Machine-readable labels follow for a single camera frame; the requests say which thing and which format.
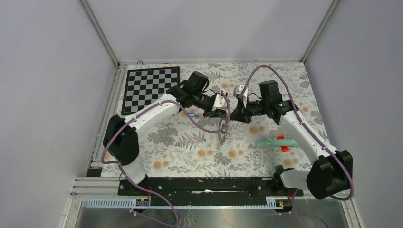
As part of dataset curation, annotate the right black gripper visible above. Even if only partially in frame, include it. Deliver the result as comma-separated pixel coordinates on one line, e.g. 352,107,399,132
228,96,269,125

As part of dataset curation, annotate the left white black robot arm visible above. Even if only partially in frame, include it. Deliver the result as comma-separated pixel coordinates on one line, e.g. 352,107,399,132
101,71,231,195

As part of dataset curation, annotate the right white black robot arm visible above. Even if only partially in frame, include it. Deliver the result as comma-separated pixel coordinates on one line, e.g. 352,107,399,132
230,80,354,200

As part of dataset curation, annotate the floral table mat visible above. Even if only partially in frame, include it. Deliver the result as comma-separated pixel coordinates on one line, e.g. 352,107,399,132
139,62,327,177

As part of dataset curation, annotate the teal cylindrical tool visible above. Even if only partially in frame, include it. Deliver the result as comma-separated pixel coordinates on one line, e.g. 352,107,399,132
256,139,300,147

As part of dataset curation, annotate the orange plastic piece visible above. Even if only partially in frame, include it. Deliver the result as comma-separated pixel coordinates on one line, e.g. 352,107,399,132
277,135,289,152

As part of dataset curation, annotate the black white checkerboard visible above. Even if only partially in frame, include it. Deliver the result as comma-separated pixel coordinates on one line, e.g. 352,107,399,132
120,66,180,116

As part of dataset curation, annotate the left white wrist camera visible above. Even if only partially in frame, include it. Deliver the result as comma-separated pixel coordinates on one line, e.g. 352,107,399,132
212,93,228,111

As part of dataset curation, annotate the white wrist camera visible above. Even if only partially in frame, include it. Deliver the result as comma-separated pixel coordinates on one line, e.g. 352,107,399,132
212,93,228,111
233,85,248,108

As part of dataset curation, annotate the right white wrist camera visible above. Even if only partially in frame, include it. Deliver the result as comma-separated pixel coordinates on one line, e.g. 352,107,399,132
233,85,248,108

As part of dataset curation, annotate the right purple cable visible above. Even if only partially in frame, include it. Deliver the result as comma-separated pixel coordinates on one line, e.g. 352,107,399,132
239,65,355,228

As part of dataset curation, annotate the purple cable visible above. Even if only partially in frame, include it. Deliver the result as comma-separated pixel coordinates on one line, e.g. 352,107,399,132
100,90,232,228
239,65,355,228

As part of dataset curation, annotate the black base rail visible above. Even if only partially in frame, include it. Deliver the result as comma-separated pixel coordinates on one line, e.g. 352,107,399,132
117,177,295,203

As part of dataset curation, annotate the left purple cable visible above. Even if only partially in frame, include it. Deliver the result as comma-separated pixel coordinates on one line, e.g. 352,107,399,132
100,90,232,228

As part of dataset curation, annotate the slotted cable duct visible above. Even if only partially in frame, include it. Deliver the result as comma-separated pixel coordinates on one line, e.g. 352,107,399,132
82,196,286,209

